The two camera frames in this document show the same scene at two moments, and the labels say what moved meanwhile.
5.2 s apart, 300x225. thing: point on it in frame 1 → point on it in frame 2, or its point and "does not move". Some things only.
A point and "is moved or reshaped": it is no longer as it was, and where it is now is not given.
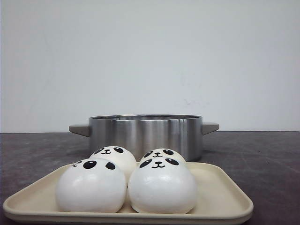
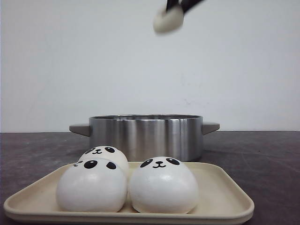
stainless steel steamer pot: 142,133 does not move
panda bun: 162,185 does not move
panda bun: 92,185 does not move
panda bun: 163,153 → 169,20
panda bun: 120,154 is moved or reshaped
